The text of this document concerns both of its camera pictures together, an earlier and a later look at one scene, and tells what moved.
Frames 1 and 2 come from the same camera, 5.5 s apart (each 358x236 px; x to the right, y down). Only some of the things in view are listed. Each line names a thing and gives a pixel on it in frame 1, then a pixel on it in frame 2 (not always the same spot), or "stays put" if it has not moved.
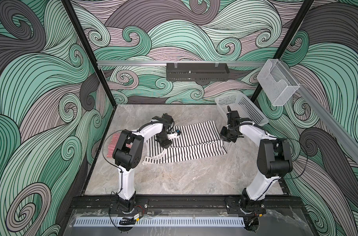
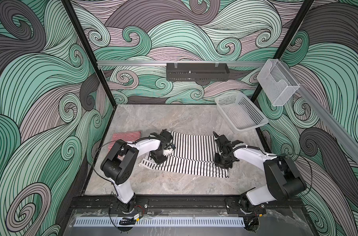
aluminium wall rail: (179, 62) stays put
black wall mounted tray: (197, 72) stays put
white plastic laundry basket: (244, 106) stays put
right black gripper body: (228, 134) to (221, 161)
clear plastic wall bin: (277, 81) stays put
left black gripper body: (163, 140) to (159, 157)
